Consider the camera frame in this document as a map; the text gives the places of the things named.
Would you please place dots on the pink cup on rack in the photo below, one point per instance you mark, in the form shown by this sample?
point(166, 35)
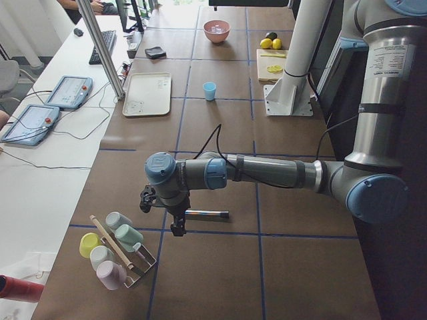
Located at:
point(111, 274)

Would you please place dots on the pink bowl of ice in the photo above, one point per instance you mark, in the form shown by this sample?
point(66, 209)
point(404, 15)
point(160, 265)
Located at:
point(216, 31)

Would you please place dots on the red bottle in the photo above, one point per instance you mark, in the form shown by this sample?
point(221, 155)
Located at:
point(20, 290)

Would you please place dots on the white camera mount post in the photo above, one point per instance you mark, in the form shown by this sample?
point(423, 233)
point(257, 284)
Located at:
point(290, 96)

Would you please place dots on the yellow lemon left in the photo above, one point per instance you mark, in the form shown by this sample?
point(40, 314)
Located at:
point(266, 43)

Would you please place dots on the mint green cup on rack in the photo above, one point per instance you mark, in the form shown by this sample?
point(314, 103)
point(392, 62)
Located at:
point(128, 237)

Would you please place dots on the teach pendant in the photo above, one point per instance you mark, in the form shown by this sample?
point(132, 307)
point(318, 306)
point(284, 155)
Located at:
point(70, 92)
point(32, 126)

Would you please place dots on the yellow lemon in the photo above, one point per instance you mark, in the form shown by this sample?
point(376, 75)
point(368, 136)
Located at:
point(266, 43)
point(277, 44)

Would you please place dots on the steel muddler with black tip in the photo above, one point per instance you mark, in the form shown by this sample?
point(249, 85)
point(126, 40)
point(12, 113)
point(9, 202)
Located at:
point(207, 215)

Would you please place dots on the grey folded cloth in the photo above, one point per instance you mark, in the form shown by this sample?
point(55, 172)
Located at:
point(155, 52)

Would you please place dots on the cream bear serving tray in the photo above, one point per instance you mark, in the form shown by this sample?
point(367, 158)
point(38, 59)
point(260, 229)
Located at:
point(148, 94)

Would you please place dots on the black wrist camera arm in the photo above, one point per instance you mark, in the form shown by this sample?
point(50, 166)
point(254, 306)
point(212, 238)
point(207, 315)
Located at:
point(148, 199)

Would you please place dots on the teach pendant near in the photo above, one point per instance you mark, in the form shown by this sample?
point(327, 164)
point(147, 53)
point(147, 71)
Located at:
point(32, 126)

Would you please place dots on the bamboo cutting board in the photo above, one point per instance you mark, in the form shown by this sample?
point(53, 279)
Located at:
point(263, 62)

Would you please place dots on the wooden rack handle rod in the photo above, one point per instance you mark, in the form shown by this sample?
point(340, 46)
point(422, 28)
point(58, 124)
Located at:
point(112, 243)

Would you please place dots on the yellow cup on rack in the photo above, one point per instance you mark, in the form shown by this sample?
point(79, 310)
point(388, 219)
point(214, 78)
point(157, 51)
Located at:
point(87, 243)

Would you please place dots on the pale grey cup on rack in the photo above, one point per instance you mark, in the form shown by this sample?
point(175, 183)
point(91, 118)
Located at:
point(100, 254)

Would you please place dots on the teach pendant far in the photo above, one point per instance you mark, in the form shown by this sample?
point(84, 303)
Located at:
point(70, 92)

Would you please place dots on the light blue plastic cup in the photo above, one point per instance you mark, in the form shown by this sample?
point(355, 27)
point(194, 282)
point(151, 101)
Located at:
point(209, 89)

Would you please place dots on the green avocado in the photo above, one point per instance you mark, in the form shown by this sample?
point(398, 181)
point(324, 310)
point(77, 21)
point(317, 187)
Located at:
point(271, 35)

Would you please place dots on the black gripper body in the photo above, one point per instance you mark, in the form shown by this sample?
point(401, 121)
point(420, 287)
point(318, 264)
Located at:
point(176, 210)

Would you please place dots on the white wire cup rack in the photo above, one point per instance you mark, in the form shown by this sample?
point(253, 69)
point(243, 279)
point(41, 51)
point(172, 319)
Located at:
point(142, 259)

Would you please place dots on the black computer mouse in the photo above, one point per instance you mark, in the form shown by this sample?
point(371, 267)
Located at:
point(78, 32)

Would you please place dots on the lemon slices stack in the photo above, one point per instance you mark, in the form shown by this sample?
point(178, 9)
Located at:
point(274, 69)

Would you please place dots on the black monitor stand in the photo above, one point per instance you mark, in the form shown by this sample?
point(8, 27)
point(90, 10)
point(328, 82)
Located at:
point(129, 15)

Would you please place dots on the yellow lemon right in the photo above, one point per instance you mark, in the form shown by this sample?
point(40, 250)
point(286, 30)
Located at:
point(277, 44)

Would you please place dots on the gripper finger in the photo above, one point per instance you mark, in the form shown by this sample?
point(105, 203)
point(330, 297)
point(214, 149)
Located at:
point(174, 230)
point(180, 224)

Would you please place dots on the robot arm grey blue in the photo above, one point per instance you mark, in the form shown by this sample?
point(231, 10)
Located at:
point(366, 182)

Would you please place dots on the aluminium frame post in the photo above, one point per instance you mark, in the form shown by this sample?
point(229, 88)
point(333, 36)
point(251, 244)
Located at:
point(91, 23)

